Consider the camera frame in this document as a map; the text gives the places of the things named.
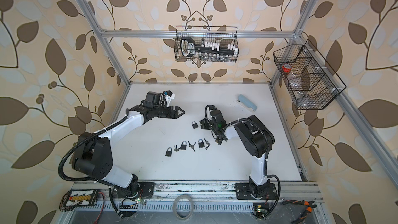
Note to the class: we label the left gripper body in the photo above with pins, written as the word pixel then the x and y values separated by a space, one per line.
pixel 161 111

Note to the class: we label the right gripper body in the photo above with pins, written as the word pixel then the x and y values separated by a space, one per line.
pixel 208 124

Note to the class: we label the black padlock with keys middle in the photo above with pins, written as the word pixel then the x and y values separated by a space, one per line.
pixel 203 143

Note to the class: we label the black padlock with keys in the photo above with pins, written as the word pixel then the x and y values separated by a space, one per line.
pixel 185 144
pixel 170 151
pixel 203 143

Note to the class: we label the black padlock with keys bottom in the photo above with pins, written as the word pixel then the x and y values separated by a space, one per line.
pixel 185 144

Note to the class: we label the black padlock with keys top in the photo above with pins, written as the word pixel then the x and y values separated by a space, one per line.
pixel 170 151

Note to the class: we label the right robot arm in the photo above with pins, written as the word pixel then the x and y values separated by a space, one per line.
pixel 256 138

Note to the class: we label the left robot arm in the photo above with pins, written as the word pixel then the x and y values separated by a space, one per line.
pixel 91 159

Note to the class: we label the light blue stapler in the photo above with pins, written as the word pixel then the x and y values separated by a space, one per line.
pixel 246 103

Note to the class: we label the black tool rack in basket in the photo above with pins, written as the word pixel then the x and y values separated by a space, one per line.
pixel 189 48

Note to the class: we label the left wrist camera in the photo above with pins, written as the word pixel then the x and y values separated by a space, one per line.
pixel 167 97

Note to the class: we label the back wire basket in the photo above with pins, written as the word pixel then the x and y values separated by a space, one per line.
pixel 220 34

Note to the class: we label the wire basket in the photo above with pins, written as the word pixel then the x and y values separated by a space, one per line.
pixel 313 83
pixel 220 34

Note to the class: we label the right wire basket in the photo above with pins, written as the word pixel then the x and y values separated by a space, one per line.
pixel 313 83

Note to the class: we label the terminal board with wires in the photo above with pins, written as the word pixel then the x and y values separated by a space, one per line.
pixel 80 198

